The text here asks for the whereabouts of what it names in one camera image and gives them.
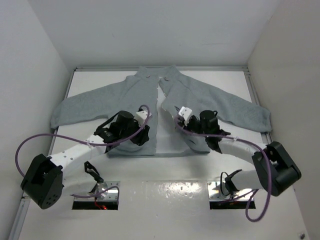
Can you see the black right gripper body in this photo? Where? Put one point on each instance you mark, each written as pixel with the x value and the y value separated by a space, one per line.
pixel 193 126

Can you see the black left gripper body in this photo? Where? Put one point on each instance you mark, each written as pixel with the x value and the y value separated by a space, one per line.
pixel 133 127

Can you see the grey zip-up jacket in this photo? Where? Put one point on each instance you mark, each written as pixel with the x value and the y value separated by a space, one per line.
pixel 142 89

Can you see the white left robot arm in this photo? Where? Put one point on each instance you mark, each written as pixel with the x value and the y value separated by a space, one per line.
pixel 46 178

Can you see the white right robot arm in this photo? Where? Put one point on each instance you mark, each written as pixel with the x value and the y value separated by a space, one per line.
pixel 275 171

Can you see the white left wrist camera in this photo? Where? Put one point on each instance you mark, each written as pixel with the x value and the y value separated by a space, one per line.
pixel 141 116

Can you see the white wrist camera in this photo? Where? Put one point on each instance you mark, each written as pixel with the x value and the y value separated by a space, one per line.
pixel 185 115
pixel 141 116

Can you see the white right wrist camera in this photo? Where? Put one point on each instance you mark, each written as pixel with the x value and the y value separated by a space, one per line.
pixel 185 115

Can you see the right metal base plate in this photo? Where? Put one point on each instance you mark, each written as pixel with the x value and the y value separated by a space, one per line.
pixel 215 195

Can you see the metal base plate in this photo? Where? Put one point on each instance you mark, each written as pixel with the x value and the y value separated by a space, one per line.
pixel 108 191
pixel 215 195

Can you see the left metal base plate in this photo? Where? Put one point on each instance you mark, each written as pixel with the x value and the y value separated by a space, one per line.
pixel 108 191

